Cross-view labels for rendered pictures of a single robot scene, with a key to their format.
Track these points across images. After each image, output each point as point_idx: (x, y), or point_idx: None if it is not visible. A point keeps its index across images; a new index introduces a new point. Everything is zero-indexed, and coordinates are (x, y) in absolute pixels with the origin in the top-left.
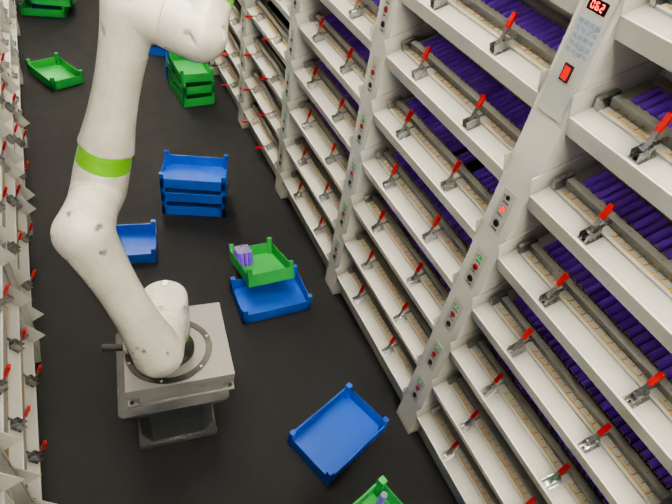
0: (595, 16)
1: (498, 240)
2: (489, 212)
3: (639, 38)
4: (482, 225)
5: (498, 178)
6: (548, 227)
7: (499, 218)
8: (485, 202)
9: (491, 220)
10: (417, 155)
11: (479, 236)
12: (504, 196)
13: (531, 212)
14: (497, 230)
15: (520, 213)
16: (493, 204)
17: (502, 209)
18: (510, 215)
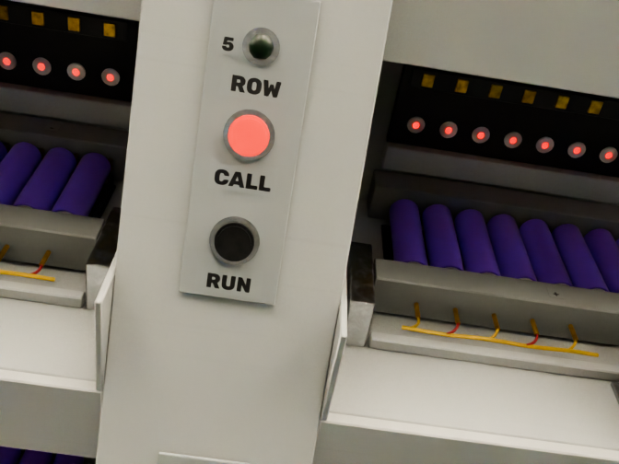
0: None
1: (288, 327)
2: (151, 216)
3: None
4: (132, 320)
5: (103, 3)
6: (561, 69)
7: (247, 202)
8: (5, 249)
9: (192, 249)
10: None
11: (138, 394)
12: (229, 52)
13: (418, 60)
14: (262, 276)
15: (376, 89)
16: (161, 152)
17: (255, 131)
18: (316, 139)
